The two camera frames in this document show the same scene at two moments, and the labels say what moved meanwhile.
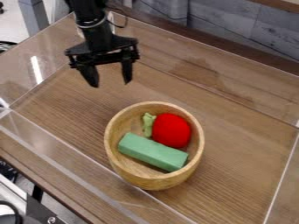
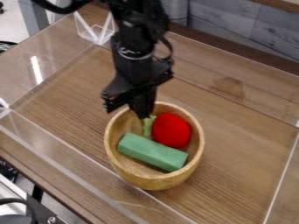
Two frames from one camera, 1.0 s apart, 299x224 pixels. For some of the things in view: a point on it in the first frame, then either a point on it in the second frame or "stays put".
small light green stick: (147, 124) stays put
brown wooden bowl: (135, 173) stays put
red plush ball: (171, 130) stays put
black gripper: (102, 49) → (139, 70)
